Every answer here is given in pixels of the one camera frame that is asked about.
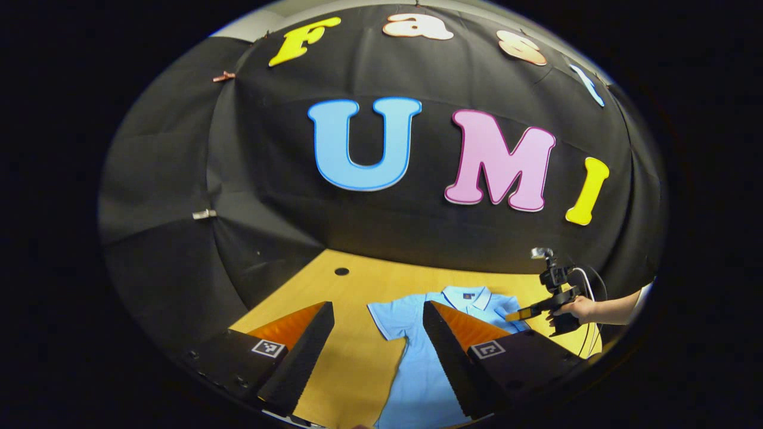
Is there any light blue T-shirt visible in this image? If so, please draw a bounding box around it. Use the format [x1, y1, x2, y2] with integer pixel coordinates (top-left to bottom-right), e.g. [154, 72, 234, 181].
[367, 285, 532, 429]

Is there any black backdrop cloth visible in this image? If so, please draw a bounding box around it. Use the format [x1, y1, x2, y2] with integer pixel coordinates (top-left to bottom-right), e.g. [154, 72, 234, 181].
[98, 3, 665, 358]

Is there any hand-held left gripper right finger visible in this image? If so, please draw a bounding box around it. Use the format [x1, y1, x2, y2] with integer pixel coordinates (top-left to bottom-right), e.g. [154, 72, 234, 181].
[422, 300, 588, 421]

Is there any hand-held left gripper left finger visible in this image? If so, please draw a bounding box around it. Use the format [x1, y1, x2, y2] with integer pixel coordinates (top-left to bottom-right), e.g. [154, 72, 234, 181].
[190, 301, 336, 418]

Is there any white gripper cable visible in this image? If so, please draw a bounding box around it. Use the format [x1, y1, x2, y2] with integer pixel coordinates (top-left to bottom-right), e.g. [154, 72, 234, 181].
[569, 266, 609, 359]

